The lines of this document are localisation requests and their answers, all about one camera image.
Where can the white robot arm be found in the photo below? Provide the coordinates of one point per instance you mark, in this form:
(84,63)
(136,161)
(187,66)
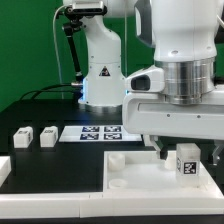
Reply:
(180,31)

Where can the white wall piece left edge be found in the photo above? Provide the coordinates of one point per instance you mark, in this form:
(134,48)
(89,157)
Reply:
(5,168)

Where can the white plate with fiducial tags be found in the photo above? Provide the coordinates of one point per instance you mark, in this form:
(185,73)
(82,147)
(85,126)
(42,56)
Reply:
(97,133)

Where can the white L-shaped obstacle wall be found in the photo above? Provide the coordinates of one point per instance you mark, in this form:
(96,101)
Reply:
(115,202)

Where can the white square tabletop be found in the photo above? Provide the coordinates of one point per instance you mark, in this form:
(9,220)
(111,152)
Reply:
(143,170)

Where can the grey camera on mount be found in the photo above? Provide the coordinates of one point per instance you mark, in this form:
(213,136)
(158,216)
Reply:
(87,5)

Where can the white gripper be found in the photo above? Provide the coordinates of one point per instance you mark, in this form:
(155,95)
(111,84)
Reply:
(174,101)

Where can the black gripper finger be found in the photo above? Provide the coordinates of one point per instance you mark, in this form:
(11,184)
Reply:
(218,148)

